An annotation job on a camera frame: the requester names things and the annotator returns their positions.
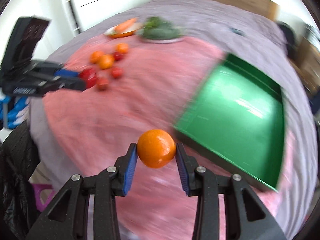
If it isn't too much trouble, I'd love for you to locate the red apple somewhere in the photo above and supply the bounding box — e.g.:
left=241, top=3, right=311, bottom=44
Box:
left=111, top=67, right=124, bottom=79
left=96, top=76, right=109, bottom=91
left=113, top=51, right=124, bottom=61
left=78, top=67, right=97, bottom=89

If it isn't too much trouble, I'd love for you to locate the orange fruit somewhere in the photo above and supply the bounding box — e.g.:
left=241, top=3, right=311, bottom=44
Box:
left=89, top=50, right=104, bottom=64
left=137, top=129, right=176, bottom=168
left=98, top=54, right=114, bottom=70
left=116, top=43, right=129, bottom=54

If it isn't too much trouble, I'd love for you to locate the green rectangular tray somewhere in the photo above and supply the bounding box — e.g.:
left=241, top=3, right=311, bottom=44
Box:
left=174, top=54, right=286, bottom=191

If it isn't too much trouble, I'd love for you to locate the blue white gloved hand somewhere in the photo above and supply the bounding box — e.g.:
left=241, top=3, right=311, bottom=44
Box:
left=1, top=94, right=29, bottom=129

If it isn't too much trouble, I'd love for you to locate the pink plastic sheet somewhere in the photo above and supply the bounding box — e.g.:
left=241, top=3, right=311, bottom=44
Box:
left=42, top=33, right=298, bottom=240

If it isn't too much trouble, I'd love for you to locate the orange oval dish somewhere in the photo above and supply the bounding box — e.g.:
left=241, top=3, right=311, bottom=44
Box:
left=103, top=22, right=143, bottom=39

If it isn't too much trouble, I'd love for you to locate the white wardrobe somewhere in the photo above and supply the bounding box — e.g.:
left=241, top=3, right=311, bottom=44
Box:
left=1, top=0, right=149, bottom=59

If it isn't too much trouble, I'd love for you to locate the carrot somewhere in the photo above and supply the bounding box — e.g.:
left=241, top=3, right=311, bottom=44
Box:
left=114, top=18, right=137, bottom=34

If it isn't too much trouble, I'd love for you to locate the white round plate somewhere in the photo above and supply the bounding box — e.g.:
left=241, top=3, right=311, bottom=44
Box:
left=138, top=34, right=184, bottom=44

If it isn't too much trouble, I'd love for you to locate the green bok choy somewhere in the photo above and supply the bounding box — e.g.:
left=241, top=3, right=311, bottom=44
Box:
left=140, top=16, right=183, bottom=39

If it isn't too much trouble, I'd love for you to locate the wooden drawer cabinet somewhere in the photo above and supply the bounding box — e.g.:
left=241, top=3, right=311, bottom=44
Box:
left=291, top=37, right=319, bottom=98

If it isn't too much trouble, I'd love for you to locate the black backpack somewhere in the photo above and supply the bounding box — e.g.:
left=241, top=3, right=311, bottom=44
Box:
left=277, top=22, right=297, bottom=60

